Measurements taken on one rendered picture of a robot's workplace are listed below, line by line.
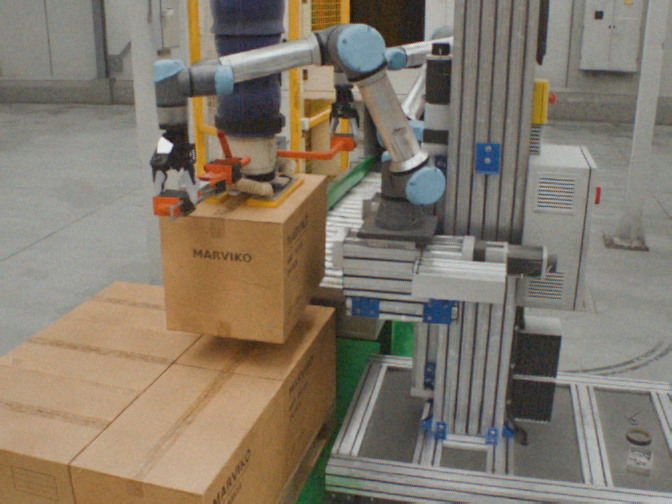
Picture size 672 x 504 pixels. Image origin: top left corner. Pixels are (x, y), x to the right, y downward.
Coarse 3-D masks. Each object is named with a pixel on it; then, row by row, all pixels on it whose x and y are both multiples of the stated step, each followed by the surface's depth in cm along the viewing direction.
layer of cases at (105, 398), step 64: (64, 320) 271; (128, 320) 271; (320, 320) 272; (0, 384) 225; (64, 384) 225; (128, 384) 226; (192, 384) 227; (256, 384) 227; (320, 384) 272; (0, 448) 192; (64, 448) 193; (128, 448) 193; (192, 448) 194; (256, 448) 210
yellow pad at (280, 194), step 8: (280, 176) 246; (272, 184) 235; (288, 184) 245; (296, 184) 247; (280, 192) 235; (288, 192) 238; (248, 200) 227; (256, 200) 227; (264, 200) 228; (272, 200) 227; (280, 200) 229
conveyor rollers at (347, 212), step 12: (360, 180) 481; (372, 180) 479; (348, 192) 449; (360, 192) 449; (336, 204) 424; (348, 204) 423; (360, 204) 422; (336, 216) 399; (348, 216) 404; (360, 216) 403; (336, 228) 380; (336, 276) 318
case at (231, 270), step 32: (320, 192) 259; (160, 224) 221; (192, 224) 219; (224, 224) 216; (256, 224) 214; (288, 224) 219; (320, 224) 263; (192, 256) 222; (224, 256) 220; (256, 256) 218; (288, 256) 222; (320, 256) 268; (192, 288) 226; (224, 288) 224; (256, 288) 221; (288, 288) 226; (192, 320) 230; (224, 320) 227; (256, 320) 225; (288, 320) 229
